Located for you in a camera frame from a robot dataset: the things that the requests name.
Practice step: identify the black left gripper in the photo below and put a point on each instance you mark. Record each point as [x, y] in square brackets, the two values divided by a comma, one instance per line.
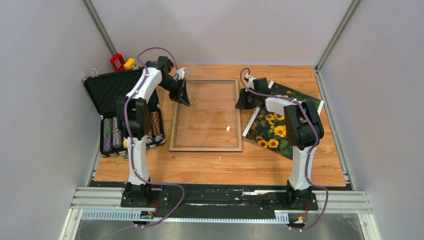
[181, 95]

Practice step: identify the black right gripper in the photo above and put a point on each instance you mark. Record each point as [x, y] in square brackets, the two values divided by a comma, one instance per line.
[242, 103]

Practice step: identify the sunflower photo print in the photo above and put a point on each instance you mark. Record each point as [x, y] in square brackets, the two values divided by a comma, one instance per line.
[268, 129]

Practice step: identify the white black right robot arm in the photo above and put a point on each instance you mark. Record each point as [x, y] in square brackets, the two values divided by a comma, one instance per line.
[304, 130]

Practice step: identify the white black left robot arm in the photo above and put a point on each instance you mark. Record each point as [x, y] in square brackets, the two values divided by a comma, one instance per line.
[135, 122]

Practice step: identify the brown orange chip stack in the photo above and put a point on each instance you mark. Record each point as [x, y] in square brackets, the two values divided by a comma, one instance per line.
[156, 127]

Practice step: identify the yellow toy block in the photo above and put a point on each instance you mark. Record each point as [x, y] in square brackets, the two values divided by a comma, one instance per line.
[131, 64]

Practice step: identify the red toy house block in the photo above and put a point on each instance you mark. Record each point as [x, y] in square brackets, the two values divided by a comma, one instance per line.
[117, 62]

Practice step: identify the black poker chip case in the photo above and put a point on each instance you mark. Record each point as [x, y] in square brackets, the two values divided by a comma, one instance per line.
[104, 90]

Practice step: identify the grey pink chip stack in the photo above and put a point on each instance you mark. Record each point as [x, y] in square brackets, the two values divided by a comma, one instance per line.
[116, 134]

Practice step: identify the green purple chip stack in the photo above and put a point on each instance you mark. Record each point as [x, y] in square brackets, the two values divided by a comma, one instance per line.
[107, 135]

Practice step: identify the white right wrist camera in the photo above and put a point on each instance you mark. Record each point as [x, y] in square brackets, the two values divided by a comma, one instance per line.
[249, 81]

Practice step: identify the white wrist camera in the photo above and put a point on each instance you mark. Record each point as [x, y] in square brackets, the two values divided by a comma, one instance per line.
[180, 73]
[249, 81]

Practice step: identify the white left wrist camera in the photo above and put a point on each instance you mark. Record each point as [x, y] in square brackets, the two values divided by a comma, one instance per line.
[180, 73]

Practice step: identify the aluminium rail frame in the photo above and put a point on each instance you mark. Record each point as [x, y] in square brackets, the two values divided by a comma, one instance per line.
[335, 203]

